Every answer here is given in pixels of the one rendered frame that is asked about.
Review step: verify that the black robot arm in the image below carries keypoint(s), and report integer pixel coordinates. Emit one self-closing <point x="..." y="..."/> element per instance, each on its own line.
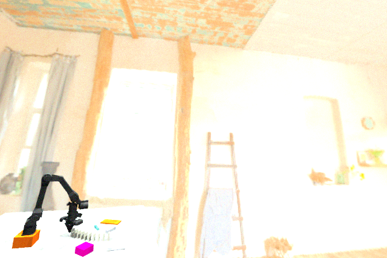
<point x="30" y="224"/>

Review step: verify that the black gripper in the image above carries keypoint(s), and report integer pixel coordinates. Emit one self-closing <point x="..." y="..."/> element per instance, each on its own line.
<point x="70" y="220"/>

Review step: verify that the magenta block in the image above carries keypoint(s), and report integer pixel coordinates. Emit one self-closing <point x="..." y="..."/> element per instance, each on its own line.
<point x="84" y="249"/>

